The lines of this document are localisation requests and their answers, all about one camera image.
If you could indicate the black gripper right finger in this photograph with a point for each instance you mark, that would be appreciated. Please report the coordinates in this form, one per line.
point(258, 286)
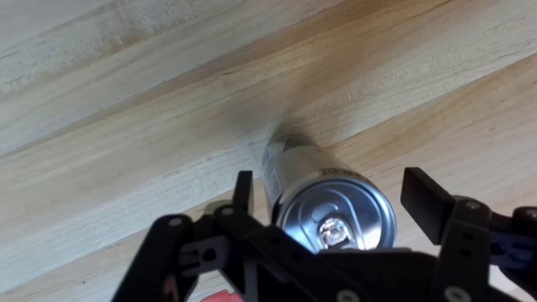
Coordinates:
point(426, 204)

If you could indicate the red paper sheet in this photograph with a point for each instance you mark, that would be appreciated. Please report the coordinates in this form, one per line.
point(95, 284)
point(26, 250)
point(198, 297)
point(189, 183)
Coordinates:
point(221, 296)

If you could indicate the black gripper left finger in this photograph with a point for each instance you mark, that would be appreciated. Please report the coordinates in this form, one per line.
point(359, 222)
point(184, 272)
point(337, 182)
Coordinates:
point(243, 192)

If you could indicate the red bull can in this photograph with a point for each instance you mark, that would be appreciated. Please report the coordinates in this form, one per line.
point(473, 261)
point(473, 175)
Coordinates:
point(320, 202)

